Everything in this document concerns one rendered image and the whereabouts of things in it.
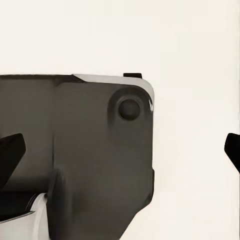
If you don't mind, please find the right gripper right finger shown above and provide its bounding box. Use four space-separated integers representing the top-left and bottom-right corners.
224 132 240 173

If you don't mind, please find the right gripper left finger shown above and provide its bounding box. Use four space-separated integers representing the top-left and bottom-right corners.
0 133 26 193

